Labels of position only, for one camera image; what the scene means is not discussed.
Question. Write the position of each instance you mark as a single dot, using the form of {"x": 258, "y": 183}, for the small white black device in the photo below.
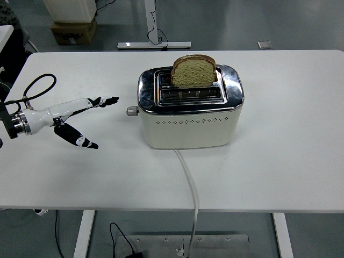
{"x": 41, "y": 212}

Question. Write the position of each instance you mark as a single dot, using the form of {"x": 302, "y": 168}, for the black power adapter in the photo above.
{"x": 134, "y": 255}

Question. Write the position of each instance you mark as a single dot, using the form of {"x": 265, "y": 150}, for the grey metal plate with screws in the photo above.
{"x": 215, "y": 247}

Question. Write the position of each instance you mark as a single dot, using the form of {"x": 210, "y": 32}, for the white side table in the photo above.
{"x": 4, "y": 36}

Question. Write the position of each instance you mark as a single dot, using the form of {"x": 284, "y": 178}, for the white T-shaped desk leg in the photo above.
{"x": 154, "y": 45}

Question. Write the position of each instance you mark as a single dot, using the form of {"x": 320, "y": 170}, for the person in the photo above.
{"x": 6, "y": 16}

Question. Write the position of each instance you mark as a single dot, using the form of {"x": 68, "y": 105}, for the grey toaster lever knob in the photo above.
{"x": 132, "y": 111}

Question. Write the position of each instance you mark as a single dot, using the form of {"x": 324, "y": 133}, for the white table leg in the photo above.
{"x": 282, "y": 233}
{"x": 83, "y": 233}

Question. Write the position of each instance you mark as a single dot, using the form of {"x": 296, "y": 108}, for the dark office chair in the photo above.
{"x": 13, "y": 59}

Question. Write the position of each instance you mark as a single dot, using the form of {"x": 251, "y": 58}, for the white cabinet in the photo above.
{"x": 70, "y": 10}

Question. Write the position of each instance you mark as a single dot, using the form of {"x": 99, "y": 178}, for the grey floor socket plate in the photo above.
{"x": 265, "y": 44}

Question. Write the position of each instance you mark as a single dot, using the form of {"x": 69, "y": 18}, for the brown cardboard box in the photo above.
{"x": 74, "y": 33}

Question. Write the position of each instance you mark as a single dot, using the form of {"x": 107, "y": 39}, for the white power plug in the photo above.
{"x": 179, "y": 250}

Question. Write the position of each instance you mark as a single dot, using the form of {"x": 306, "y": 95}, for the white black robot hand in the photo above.
{"x": 64, "y": 107}

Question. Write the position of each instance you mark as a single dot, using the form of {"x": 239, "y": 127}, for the cream chrome two-slot toaster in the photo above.
{"x": 188, "y": 129}

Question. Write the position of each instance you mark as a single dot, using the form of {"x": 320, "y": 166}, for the brown bread slice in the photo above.
{"x": 193, "y": 74}

